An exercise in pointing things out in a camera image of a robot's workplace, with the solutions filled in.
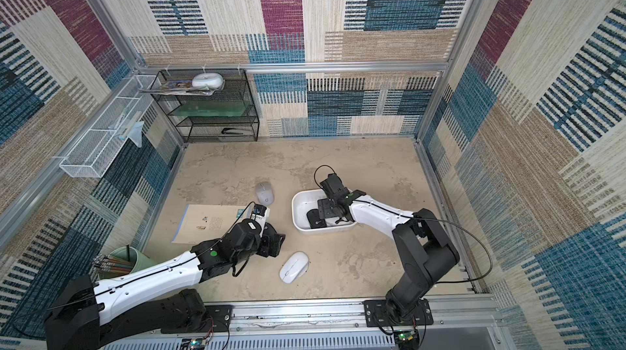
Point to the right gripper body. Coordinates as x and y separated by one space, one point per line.
323 211

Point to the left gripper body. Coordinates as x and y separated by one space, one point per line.
243 255

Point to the small black mouse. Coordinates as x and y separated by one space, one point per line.
314 219

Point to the white wireless mouse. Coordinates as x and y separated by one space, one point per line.
295 267

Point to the white plastic storage box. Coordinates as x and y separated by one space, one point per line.
305 201

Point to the grey speckled mouse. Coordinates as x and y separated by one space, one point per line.
264 193

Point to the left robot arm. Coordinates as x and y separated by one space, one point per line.
88 316

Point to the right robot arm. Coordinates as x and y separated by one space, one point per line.
425 250

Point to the cream booklet with blue edge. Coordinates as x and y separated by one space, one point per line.
205 222

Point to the green pencil cup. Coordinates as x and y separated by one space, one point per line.
137 258

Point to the black item on bottom shelf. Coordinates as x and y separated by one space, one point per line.
241 132

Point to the black mesh shelf rack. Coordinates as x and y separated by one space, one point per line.
208 129

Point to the bundle of coloured pencils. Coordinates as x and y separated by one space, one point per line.
110 265

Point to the green board on shelf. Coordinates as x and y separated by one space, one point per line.
210 109

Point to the white round device on shelf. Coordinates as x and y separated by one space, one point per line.
208 81

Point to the magazine on shelf top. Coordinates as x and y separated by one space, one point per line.
185 88

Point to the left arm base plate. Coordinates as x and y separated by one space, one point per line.
214 318

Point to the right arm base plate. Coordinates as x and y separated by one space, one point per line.
380 313

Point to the white wire wall basket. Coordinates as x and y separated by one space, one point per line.
119 122

